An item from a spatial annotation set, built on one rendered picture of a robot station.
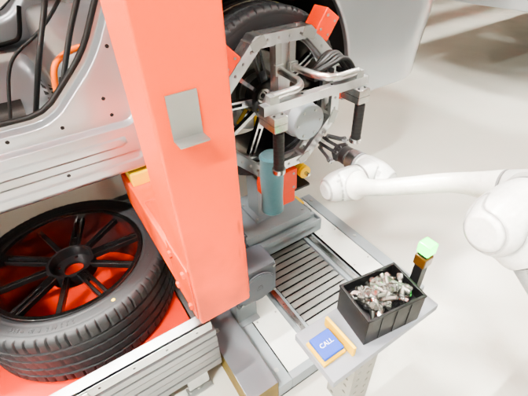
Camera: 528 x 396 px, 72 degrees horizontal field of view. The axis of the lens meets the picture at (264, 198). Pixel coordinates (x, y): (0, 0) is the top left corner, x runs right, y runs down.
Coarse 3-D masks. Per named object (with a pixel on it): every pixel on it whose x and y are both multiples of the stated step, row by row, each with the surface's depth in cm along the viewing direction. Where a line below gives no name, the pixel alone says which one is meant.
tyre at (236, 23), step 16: (224, 0) 131; (240, 0) 128; (256, 0) 127; (224, 16) 121; (240, 16) 117; (256, 16) 119; (272, 16) 122; (288, 16) 125; (304, 16) 128; (240, 32) 118; (256, 160) 152
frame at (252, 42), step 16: (256, 32) 116; (272, 32) 116; (288, 32) 119; (304, 32) 122; (240, 48) 117; (256, 48) 115; (320, 48) 129; (240, 64) 115; (336, 64) 137; (336, 96) 146; (336, 112) 150; (320, 128) 151; (304, 144) 156; (240, 160) 135; (288, 160) 150; (304, 160) 155
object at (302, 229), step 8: (312, 216) 192; (296, 224) 188; (304, 224) 188; (312, 224) 186; (320, 224) 190; (280, 232) 184; (288, 232) 184; (296, 232) 182; (304, 232) 186; (312, 232) 190; (264, 240) 180; (272, 240) 180; (280, 240) 179; (288, 240) 182; (296, 240) 186; (264, 248) 175; (272, 248) 178; (280, 248) 182
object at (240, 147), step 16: (304, 48) 140; (256, 64) 130; (304, 64) 142; (240, 80) 130; (256, 80) 137; (304, 80) 156; (320, 80) 148; (256, 112) 141; (240, 128) 141; (256, 128) 145; (240, 144) 159; (256, 144) 149; (272, 144) 160; (288, 144) 157
